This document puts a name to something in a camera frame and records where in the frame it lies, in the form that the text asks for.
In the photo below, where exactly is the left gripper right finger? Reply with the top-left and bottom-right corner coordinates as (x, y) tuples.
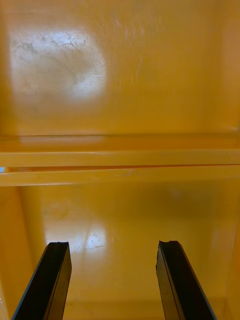
(155, 240), (218, 320)

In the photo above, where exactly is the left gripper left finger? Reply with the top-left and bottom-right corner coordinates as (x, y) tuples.
(11, 241), (73, 320)

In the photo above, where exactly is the large yellow-orange plastic bin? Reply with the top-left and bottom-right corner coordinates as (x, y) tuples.
(0, 0), (240, 168)

